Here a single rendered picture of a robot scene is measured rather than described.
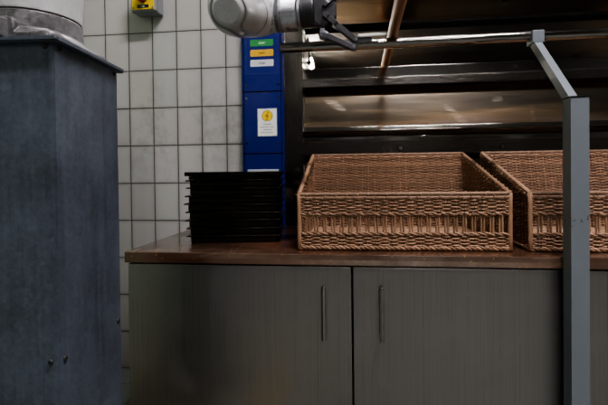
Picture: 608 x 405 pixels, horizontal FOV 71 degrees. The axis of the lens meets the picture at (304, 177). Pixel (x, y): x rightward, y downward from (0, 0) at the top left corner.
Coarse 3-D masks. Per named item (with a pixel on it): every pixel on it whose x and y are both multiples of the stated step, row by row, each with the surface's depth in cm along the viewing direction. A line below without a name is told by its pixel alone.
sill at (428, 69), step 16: (432, 64) 158; (448, 64) 157; (464, 64) 157; (480, 64) 156; (496, 64) 155; (512, 64) 155; (528, 64) 154; (560, 64) 153; (576, 64) 152; (592, 64) 151
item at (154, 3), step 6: (132, 0) 164; (150, 0) 163; (156, 0) 164; (162, 0) 169; (132, 6) 164; (138, 6) 164; (144, 6) 163; (150, 6) 163; (156, 6) 164; (162, 6) 169; (138, 12) 165; (144, 12) 165; (150, 12) 165; (156, 12) 165; (162, 12) 169
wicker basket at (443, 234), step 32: (352, 160) 158; (384, 160) 156; (416, 160) 155; (448, 160) 154; (320, 192) 114; (352, 192) 155; (384, 192) 112; (416, 192) 111; (448, 192) 110; (480, 192) 109; (320, 224) 153; (352, 224) 113; (384, 224) 112; (416, 224) 150; (448, 224) 110; (480, 224) 109; (512, 224) 108
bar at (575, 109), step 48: (288, 48) 127; (336, 48) 125; (384, 48) 125; (576, 96) 96; (576, 144) 96; (576, 192) 96; (576, 240) 97; (576, 288) 97; (576, 336) 97; (576, 384) 97
